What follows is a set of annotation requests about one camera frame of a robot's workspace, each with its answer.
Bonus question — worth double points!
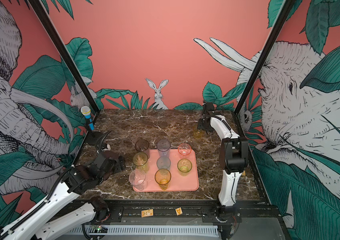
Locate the tall green glass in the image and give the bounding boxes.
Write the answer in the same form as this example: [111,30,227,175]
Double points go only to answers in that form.
[132,152,149,173]

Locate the short yellow glass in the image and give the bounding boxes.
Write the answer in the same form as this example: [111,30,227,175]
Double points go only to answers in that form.
[193,124,205,139]

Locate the black microphone stand base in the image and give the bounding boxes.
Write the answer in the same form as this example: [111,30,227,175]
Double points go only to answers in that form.
[85,131,104,146]

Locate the frosted teal cup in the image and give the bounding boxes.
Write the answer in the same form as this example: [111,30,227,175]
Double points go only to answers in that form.
[156,156,172,170]

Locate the tall clear glass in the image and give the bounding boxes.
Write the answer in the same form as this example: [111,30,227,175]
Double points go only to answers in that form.
[129,169,147,191]

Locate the tall smoky grey glass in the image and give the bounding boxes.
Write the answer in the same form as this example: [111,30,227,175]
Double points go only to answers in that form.
[135,139,150,159]

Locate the tall yellow glass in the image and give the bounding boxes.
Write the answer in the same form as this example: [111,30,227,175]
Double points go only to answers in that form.
[154,169,172,191]

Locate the blue toy microphone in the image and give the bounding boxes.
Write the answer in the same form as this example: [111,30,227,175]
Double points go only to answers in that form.
[80,106,94,131]

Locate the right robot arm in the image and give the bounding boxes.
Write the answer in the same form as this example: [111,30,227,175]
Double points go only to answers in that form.
[197,102,249,219]

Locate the black front rail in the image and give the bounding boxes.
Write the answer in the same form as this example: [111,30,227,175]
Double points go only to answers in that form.
[106,200,282,224]

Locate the black corner frame post left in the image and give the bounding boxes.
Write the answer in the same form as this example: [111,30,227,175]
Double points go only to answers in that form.
[28,0,100,114]

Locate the black corner frame post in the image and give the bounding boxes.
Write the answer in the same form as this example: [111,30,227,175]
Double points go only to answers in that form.
[28,0,100,114]
[234,0,295,116]

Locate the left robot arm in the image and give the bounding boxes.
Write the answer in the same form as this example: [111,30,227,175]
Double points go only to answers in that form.
[0,151,126,240]

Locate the short pink glass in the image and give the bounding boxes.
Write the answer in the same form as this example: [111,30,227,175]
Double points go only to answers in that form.
[178,143,192,158]

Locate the black corrugated cable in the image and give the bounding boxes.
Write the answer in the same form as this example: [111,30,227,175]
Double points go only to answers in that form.
[94,130,112,151]

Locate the white ribbed panel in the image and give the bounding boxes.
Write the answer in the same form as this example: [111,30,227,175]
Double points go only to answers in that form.
[64,224,220,237]

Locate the small yellow letter tag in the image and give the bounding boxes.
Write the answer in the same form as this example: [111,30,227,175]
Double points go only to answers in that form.
[176,208,183,216]

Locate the short green glass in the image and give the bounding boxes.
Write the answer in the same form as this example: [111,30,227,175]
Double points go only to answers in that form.
[177,159,193,176]

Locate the yellow tag on rail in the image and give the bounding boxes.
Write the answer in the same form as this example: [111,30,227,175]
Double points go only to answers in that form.
[141,209,154,218]

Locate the pink plastic tray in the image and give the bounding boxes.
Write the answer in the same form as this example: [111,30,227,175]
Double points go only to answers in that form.
[132,149,199,192]

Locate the tall blue glass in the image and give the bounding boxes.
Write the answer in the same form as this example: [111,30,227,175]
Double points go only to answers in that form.
[156,139,171,157]

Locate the black corner frame post right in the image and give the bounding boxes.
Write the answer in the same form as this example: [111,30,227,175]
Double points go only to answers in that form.
[234,0,295,116]

